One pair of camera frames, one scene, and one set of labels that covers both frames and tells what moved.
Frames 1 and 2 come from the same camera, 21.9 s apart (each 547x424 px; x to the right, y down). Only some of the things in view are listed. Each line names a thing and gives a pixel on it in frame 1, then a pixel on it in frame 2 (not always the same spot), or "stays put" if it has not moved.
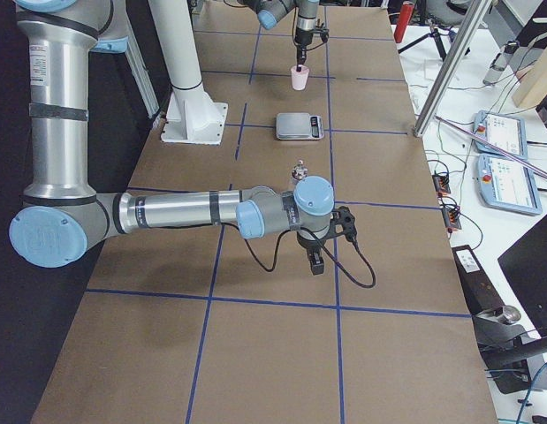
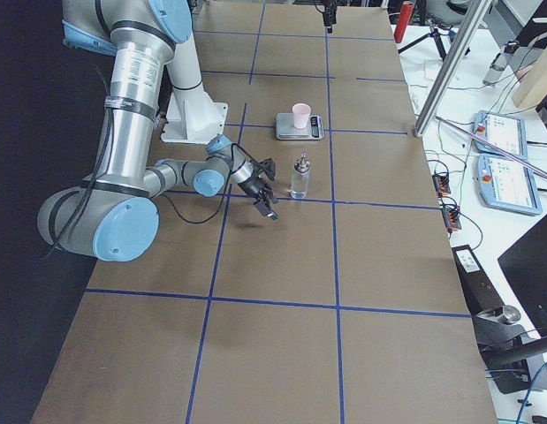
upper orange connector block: [442, 184] stays put
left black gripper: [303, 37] → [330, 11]
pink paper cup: [300, 79] → [301, 112]
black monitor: [530, 266] stays put
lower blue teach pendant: [507, 185] stays put
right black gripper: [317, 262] → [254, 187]
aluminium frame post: [476, 16] stays put
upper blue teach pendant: [506, 132] stays put
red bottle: [406, 11] stays put
